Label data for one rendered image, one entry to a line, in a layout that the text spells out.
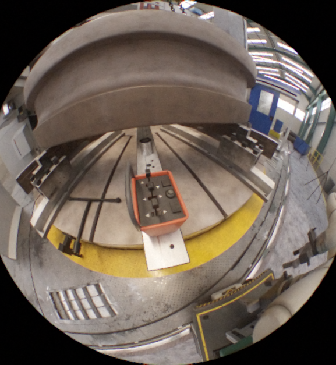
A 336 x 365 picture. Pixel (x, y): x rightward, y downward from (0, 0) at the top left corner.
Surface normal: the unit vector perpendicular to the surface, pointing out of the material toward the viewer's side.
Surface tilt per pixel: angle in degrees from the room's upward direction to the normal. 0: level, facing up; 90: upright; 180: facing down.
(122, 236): 0
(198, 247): 0
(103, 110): 90
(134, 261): 0
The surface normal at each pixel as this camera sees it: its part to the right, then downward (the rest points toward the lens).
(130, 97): 0.19, 0.71
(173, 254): 0.01, -0.69
